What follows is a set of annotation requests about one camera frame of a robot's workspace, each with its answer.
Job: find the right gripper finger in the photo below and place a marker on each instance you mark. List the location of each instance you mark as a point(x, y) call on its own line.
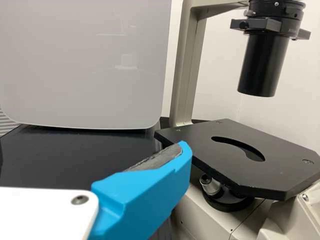
point(140, 197)

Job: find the cream microscope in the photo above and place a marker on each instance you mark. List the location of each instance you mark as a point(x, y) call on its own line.
point(250, 160)

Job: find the white box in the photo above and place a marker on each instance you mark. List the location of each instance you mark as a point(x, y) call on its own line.
point(75, 62)

